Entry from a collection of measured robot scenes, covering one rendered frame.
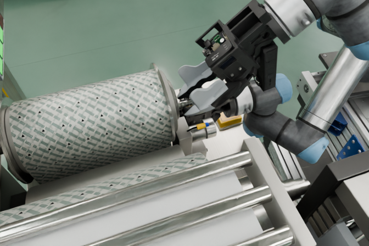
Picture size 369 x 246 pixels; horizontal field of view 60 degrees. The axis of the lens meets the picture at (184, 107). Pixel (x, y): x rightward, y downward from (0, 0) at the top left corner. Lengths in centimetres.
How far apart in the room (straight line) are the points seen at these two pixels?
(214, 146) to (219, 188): 65
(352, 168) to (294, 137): 51
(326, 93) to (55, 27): 250
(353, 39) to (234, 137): 51
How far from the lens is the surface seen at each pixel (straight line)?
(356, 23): 54
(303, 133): 83
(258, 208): 37
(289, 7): 49
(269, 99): 77
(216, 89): 52
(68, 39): 283
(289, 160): 177
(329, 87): 83
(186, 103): 57
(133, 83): 53
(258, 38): 51
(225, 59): 47
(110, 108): 51
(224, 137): 96
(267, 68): 55
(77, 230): 29
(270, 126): 84
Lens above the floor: 170
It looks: 52 degrees down
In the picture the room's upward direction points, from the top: straight up
